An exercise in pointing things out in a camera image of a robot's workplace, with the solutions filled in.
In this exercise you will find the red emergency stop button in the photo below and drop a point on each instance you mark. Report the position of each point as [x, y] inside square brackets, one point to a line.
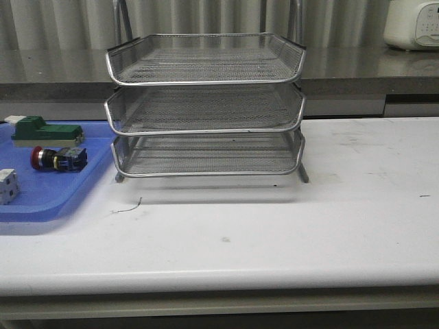
[67, 159]

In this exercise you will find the silver mesh tray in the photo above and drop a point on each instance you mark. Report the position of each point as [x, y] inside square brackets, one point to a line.
[201, 59]
[204, 109]
[277, 153]

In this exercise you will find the green terminal block module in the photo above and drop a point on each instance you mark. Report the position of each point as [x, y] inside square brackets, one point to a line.
[35, 131]

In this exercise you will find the grey steel counter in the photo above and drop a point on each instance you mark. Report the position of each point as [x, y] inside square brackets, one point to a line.
[338, 82]

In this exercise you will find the white grey contact block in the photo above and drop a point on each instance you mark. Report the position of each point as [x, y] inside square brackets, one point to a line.
[9, 188]

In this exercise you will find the white kitchen appliance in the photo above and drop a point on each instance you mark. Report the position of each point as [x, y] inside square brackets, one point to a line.
[412, 25]

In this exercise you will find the silver rack frame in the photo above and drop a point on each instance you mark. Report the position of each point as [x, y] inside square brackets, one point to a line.
[294, 35]

